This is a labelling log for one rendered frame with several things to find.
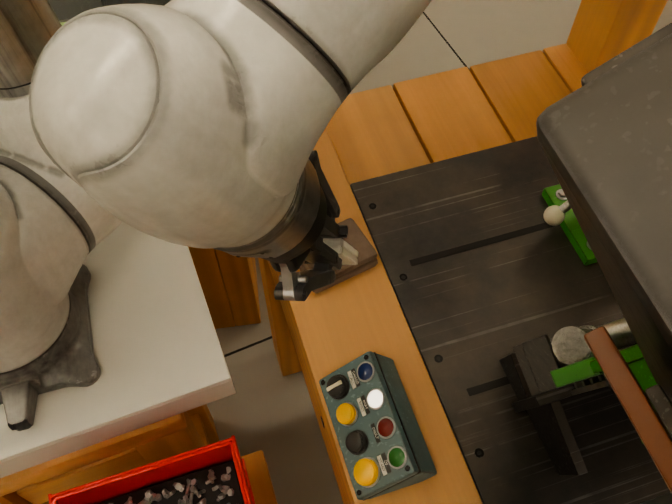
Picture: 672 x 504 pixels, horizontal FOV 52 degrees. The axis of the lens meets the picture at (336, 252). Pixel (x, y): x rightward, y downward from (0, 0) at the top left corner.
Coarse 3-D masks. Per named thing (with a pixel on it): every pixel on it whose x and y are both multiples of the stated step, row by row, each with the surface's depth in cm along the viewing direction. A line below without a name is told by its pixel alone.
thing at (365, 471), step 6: (360, 462) 76; (366, 462) 76; (372, 462) 76; (354, 468) 76; (360, 468) 76; (366, 468) 76; (372, 468) 75; (354, 474) 76; (360, 474) 76; (366, 474) 75; (372, 474) 75; (360, 480) 76; (366, 480) 75; (372, 480) 75
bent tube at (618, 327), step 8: (616, 320) 76; (624, 320) 75; (608, 328) 75; (616, 328) 75; (624, 328) 74; (616, 336) 75; (624, 336) 74; (632, 336) 74; (616, 344) 75; (624, 344) 75
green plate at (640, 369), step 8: (624, 352) 58; (632, 352) 56; (640, 352) 55; (592, 360) 64; (632, 360) 57; (640, 360) 58; (592, 368) 64; (600, 368) 62; (632, 368) 59; (640, 368) 58; (648, 368) 57; (640, 376) 58; (648, 376) 57; (640, 384) 59; (648, 384) 58
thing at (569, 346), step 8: (568, 328) 68; (576, 328) 67; (584, 328) 71; (592, 328) 72; (560, 336) 68; (568, 336) 68; (576, 336) 67; (552, 344) 68; (560, 344) 68; (568, 344) 68; (576, 344) 67; (584, 344) 67; (560, 352) 68; (568, 352) 67; (576, 352) 67; (584, 352) 67; (560, 360) 68; (568, 360) 67; (576, 360) 67
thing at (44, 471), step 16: (176, 416) 88; (128, 432) 87; (144, 432) 87; (160, 432) 89; (96, 448) 86; (112, 448) 87; (128, 448) 89; (48, 464) 85; (64, 464) 85; (80, 464) 87; (0, 480) 84; (16, 480) 84; (32, 480) 86; (0, 496) 86
